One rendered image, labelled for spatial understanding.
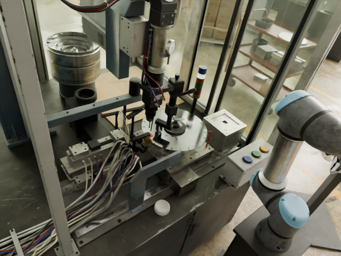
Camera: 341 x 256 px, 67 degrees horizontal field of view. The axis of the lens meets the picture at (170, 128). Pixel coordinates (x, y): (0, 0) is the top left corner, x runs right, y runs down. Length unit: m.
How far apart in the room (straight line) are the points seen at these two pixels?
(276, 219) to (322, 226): 1.40
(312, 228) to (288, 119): 1.66
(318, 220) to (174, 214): 1.58
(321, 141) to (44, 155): 0.74
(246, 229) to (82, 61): 1.21
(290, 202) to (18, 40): 1.01
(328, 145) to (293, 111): 0.14
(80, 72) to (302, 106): 1.19
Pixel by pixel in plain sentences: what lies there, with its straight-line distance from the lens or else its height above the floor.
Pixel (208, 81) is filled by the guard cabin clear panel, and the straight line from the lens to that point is 1.70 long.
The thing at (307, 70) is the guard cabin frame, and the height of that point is 1.32.
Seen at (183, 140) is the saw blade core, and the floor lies 0.95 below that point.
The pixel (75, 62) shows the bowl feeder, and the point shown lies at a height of 1.05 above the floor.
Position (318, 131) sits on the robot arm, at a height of 1.35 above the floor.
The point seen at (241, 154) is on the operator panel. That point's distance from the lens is 1.35.
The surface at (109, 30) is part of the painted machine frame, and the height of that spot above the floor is 1.39.
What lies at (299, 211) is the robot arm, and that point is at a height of 0.97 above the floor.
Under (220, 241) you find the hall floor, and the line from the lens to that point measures 2.08.
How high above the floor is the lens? 1.76
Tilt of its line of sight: 39 degrees down
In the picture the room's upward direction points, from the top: 11 degrees clockwise
